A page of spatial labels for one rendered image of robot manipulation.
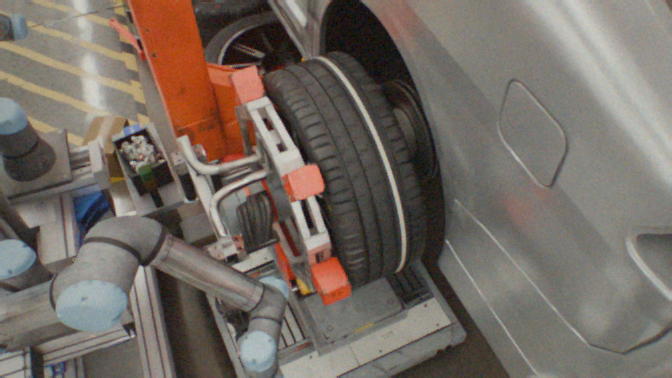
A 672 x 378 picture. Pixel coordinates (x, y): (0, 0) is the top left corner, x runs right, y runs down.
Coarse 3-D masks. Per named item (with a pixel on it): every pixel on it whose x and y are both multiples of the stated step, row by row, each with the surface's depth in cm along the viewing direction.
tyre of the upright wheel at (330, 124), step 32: (320, 64) 168; (352, 64) 164; (288, 96) 157; (320, 96) 156; (352, 96) 156; (384, 96) 157; (320, 128) 151; (352, 128) 152; (384, 128) 153; (320, 160) 149; (352, 160) 150; (352, 192) 151; (384, 192) 153; (416, 192) 156; (352, 224) 152; (384, 224) 156; (416, 224) 160; (352, 256) 157; (384, 256) 162; (416, 256) 171; (352, 288) 171
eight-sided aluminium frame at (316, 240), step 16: (240, 112) 177; (256, 112) 161; (272, 112) 161; (240, 128) 189; (256, 128) 161; (256, 144) 200; (272, 144) 155; (288, 144) 155; (272, 160) 153; (288, 160) 152; (272, 224) 201; (288, 224) 200; (304, 224) 154; (320, 224) 155; (304, 240) 154; (320, 240) 155; (288, 256) 194; (304, 256) 163; (320, 256) 166; (304, 272) 179
